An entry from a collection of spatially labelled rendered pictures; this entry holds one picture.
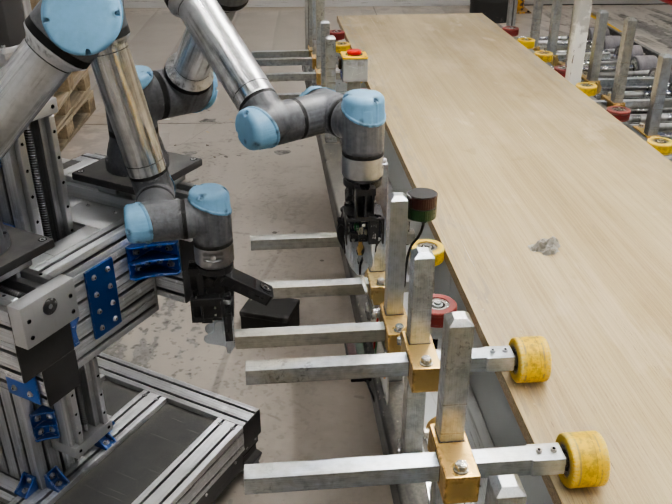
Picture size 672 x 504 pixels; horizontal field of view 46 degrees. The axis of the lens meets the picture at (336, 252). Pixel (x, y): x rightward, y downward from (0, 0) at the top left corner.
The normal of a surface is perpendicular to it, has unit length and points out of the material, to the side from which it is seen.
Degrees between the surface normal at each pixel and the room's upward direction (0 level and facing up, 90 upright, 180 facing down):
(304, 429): 0
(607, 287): 0
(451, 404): 90
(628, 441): 0
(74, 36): 85
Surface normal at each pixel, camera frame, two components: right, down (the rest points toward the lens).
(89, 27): 0.30, 0.36
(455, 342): 0.09, 0.47
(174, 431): 0.00, -0.88
